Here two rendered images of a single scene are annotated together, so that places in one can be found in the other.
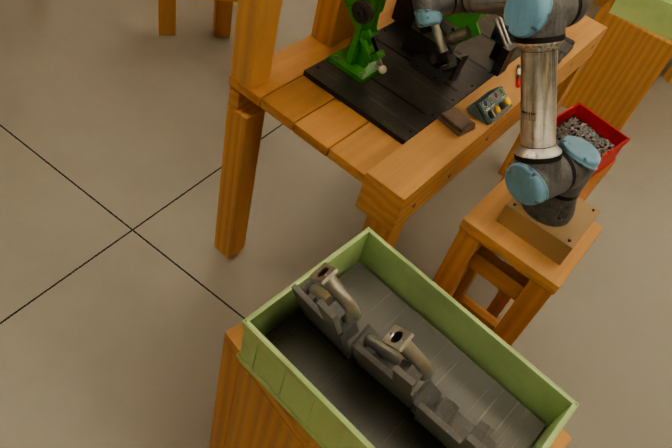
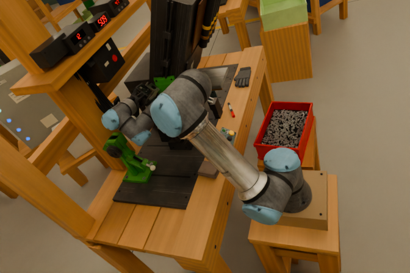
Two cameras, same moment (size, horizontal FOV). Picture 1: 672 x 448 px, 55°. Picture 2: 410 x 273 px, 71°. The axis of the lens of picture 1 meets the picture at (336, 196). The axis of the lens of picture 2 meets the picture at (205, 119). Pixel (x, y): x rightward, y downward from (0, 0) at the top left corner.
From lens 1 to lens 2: 0.90 m
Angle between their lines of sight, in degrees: 9
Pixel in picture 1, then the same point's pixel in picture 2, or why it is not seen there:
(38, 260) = not seen: outside the picture
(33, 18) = (21, 221)
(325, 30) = (115, 164)
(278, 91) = (102, 225)
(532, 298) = (327, 261)
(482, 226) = (262, 236)
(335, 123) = (141, 224)
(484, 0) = not seen: hidden behind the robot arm
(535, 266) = (312, 244)
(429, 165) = (206, 216)
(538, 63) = (202, 142)
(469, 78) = not seen: hidden behind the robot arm
